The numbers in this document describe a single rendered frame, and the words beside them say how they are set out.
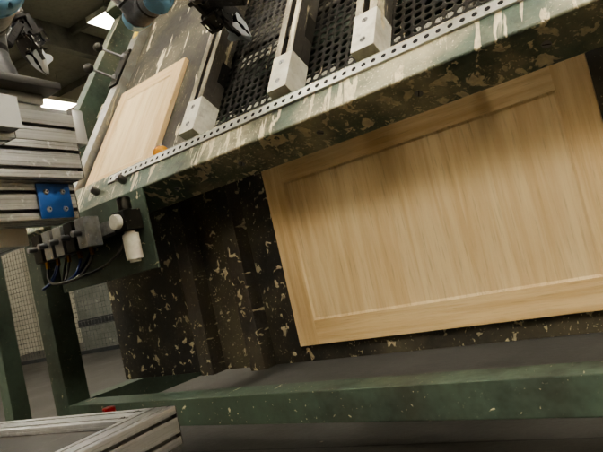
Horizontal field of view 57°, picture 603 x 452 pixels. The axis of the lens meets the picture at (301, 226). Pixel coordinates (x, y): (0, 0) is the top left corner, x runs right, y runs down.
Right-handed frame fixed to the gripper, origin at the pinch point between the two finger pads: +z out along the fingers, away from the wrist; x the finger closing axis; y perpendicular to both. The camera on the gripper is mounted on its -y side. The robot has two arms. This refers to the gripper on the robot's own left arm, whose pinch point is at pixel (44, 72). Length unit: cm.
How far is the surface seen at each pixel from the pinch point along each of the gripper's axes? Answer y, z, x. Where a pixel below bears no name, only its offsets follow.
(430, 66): -41, 39, -137
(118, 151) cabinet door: -8.3, 34.5, -18.9
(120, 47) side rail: 64, 1, 18
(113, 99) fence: 18.8, 19.1, -3.7
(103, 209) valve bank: -35, 46, -27
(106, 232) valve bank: -43, 50, -32
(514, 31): -42, 39, -154
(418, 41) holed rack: -34, 35, -135
